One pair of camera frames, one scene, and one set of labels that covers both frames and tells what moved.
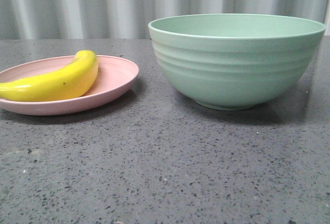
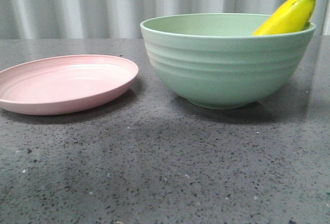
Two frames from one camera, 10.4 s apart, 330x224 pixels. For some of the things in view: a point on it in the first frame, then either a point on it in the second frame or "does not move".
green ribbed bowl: x=229 y=61 does not move
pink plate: x=114 y=76 does not move
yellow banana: x=72 y=80 → x=292 y=15
